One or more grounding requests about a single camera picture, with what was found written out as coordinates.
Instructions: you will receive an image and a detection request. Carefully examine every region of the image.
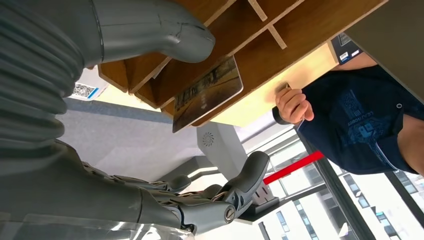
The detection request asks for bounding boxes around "white QR code label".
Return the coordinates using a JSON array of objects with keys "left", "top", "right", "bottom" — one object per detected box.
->
[{"left": 67, "top": 66, "right": 110, "bottom": 102}]

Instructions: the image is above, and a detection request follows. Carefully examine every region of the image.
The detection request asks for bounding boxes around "grey kiosk stand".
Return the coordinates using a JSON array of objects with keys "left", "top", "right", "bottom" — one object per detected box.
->
[{"left": 195, "top": 121, "right": 282, "bottom": 223}]

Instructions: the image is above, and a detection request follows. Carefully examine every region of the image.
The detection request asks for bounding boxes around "grey laptop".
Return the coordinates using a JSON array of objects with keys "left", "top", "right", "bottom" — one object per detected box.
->
[{"left": 327, "top": 0, "right": 424, "bottom": 104}]

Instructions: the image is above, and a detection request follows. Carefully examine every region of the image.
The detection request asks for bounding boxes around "person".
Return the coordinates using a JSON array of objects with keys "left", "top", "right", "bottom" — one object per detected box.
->
[{"left": 271, "top": 51, "right": 424, "bottom": 176}]

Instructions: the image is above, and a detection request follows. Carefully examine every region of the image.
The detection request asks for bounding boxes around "window wall with dark frames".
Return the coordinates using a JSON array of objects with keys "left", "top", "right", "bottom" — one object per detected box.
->
[{"left": 238, "top": 125, "right": 424, "bottom": 240}]

